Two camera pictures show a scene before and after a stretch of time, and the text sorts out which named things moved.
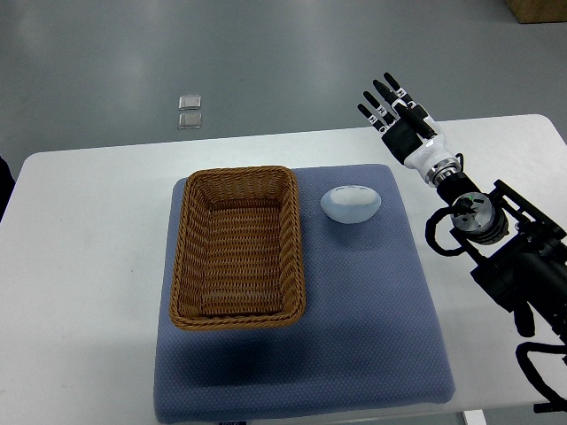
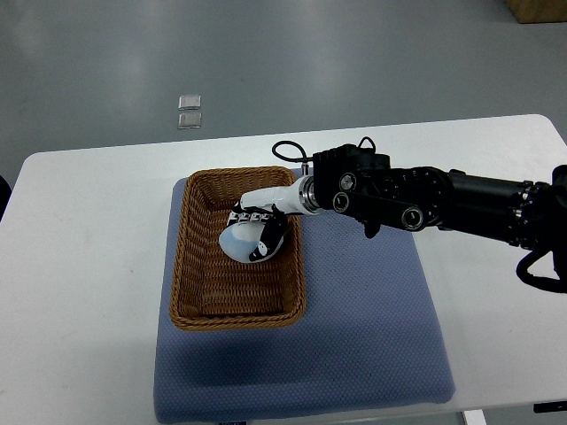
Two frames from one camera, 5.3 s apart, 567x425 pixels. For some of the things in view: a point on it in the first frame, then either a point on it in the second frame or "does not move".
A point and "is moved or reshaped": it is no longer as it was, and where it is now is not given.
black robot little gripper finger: [372, 119] -> [233, 216]
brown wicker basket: [238, 258] does not move
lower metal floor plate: [190, 120] does not move
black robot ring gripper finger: [380, 109] -> [244, 216]
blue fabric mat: [368, 340] does not move
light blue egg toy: [351, 204] is moved or reshaped
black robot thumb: [415, 117] -> [271, 235]
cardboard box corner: [528, 11] does not move
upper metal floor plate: [190, 102] does not move
